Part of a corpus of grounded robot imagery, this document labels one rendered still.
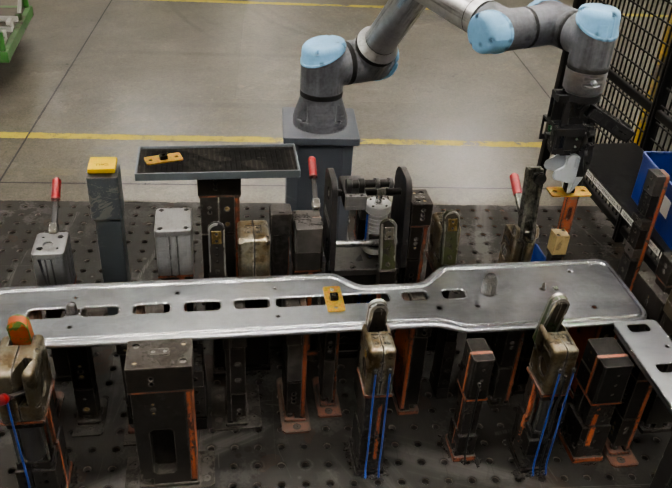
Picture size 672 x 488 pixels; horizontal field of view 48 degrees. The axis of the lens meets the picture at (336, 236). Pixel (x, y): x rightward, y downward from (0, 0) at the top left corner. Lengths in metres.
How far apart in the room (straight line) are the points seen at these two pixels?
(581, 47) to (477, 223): 1.16
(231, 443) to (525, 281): 0.74
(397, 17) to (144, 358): 1.01
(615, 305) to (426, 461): 0.53
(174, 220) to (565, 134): 0.82
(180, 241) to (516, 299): 0.73
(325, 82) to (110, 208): 0.64
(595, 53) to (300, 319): 0.75
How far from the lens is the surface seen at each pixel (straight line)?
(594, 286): 1.78
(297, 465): 1.67
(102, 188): 1.79
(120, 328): 1.55
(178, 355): 1.43
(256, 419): 1.75
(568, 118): 1.50
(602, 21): 1.43
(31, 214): 2.55
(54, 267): 1.70
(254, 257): 1.66
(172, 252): 1.65
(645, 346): 1.66
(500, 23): 1.41
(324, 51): 1.99
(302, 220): 1.71
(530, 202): 1.77
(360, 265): 1.77
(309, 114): 2.05
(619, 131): 1.54
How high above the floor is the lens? 1.98
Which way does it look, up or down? 33 degrees down
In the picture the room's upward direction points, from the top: 4 degrees clockwise
